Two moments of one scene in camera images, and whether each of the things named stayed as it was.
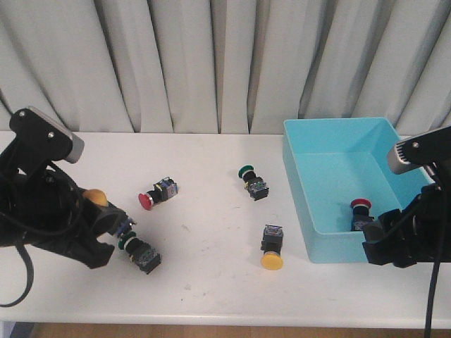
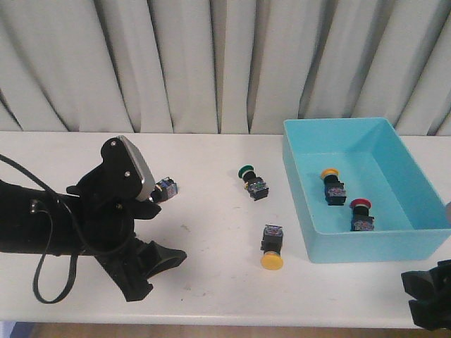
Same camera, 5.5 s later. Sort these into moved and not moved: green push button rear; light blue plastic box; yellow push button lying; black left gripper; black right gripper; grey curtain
Moved: black left gripper; black right gripper
Not moved: grey curtain; light blue plastic box; green push button rear; yellow push button lying
